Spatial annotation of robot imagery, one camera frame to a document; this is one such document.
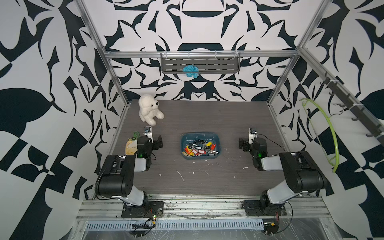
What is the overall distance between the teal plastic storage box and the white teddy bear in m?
0.23

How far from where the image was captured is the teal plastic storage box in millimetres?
934

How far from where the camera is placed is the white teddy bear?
962 mm
